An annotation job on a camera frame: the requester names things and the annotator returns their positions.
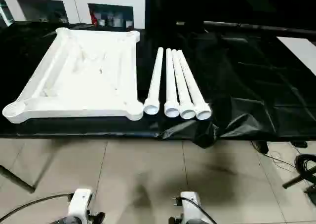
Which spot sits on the white plastic table leg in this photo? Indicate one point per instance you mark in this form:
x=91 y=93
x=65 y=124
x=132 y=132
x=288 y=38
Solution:
x=170 y=81
x=180 y=86
x=154 y=81
x=192 y=88

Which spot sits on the white plastic table top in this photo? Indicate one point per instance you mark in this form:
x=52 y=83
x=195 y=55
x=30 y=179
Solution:
x=84 y=76

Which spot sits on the black floor stand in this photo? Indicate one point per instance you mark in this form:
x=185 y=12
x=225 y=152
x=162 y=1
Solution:
x=298 y=178

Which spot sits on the black work mat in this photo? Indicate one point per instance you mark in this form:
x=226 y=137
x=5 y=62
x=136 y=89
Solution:
x=247 y=86

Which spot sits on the red bottle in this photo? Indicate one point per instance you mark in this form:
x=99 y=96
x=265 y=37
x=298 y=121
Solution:
x=94 y=19

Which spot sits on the dark metal rod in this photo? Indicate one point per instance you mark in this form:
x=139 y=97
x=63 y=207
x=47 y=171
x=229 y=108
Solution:
x=256 y=27

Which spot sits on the white flat board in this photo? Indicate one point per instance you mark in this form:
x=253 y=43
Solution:
x=301 y=51

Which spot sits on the white glass-door cabinet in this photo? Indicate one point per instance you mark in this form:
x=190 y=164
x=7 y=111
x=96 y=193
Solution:
x=74 y=2

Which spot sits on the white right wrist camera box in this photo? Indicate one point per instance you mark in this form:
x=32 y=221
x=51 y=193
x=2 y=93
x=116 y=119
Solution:
x=190 y=206

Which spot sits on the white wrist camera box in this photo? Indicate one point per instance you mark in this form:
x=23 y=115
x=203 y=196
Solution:
x=190 y=206
x=81 y=204

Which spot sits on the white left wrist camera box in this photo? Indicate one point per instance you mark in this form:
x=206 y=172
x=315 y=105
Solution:
x=81 y=204

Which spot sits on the grey metal frame leg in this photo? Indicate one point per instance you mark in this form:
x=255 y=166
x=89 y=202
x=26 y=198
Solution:
x=17 y=180

